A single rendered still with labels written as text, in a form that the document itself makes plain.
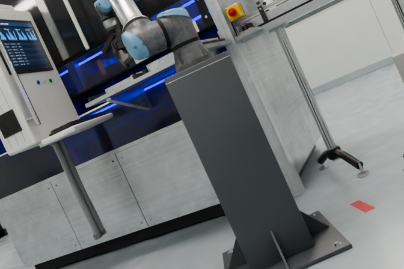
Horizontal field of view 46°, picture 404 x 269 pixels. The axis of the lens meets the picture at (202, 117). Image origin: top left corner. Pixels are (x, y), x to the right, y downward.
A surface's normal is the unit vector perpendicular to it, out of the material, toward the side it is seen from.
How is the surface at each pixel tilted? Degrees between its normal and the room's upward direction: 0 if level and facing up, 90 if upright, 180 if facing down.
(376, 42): 90
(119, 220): 90
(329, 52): 90
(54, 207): 90
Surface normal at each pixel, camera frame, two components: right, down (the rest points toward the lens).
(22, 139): -0.25, 0.16
